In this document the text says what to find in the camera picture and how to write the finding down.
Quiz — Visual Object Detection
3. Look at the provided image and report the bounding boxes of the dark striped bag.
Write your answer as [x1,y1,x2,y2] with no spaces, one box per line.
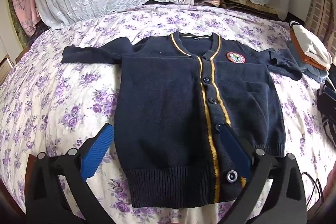
[316,81,336,146]

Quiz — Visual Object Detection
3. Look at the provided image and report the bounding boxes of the stack of folded blankets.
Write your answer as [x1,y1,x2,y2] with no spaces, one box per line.
[181,0,281,21]

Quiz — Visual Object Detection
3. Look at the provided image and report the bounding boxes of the wooden bedside furniture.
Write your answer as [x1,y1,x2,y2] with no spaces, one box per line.
[0,53,15,85]

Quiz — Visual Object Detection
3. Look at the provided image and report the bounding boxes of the black cable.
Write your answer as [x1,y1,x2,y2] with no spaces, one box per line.
[301,172,324,206]

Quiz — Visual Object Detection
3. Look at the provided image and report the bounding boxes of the purple floral bed sheet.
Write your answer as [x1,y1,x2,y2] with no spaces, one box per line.
[0,4,331,224]

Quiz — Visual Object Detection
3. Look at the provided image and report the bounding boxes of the stack of folded clothes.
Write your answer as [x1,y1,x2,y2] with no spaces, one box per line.
[290,21,332,69]

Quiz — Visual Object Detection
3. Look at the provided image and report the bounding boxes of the blue-grey folded garment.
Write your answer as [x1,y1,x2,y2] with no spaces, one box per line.
[286,40,330,83]

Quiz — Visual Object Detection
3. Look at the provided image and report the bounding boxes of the orange folded garment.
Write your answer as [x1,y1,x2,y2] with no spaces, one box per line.
[289,30,328,70]

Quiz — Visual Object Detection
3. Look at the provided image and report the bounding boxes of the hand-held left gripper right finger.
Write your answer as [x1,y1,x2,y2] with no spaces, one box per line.
[218,123,307,224]

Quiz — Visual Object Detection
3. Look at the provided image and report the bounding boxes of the green patterned cloth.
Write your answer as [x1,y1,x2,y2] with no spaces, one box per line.
[7,0,29,48]

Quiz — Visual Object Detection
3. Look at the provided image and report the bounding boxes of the navy knit cardigan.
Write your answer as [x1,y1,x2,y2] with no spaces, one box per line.
[62,32,303,210]

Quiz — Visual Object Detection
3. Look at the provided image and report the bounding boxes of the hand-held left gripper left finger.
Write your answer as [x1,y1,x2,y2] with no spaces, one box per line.
[25,123,116,224]

